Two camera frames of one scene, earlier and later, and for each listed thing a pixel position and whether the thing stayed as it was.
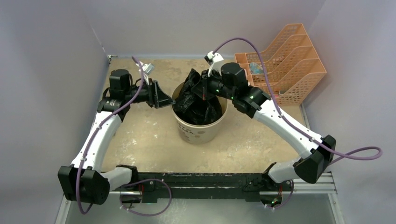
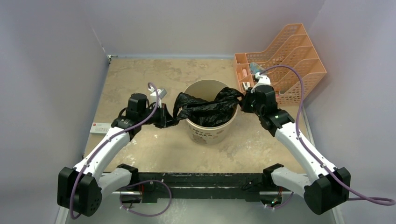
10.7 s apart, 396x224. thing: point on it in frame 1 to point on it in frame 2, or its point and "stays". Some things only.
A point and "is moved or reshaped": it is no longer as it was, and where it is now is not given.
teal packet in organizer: (256, 68) stays
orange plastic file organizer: (293, 65) stays
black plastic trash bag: (191, 108) is moved or reshaped
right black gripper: (202, 90) to (244, 104)
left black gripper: (162, 99) to (165, 119)
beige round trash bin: (198, 134) is moved or reshaped
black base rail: (199, 186) stays
